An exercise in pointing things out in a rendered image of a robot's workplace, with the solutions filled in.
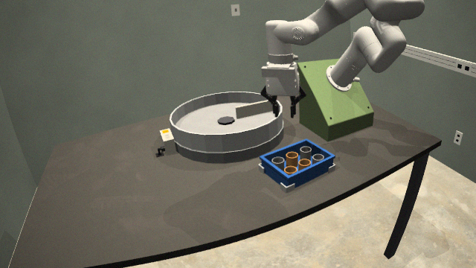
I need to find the grey metal bushing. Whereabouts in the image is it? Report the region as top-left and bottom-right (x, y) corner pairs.
(300, 147), (312, 161)
(312, 154), (324, 164)
(271, 157), (284, 171)

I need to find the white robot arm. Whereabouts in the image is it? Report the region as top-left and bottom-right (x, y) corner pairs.
(261, 0), (425, 92)

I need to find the blue tray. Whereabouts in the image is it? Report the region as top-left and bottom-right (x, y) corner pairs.
(260, 139), (335, 188)

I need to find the bronze bushing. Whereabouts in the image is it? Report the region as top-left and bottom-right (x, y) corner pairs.
(284, 166), (297, 175)
(298, 159), (311, 171)
(286, 152), (298, 167)

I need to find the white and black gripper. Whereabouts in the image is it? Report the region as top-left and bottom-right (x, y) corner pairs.
(260, 62), (306, 118)

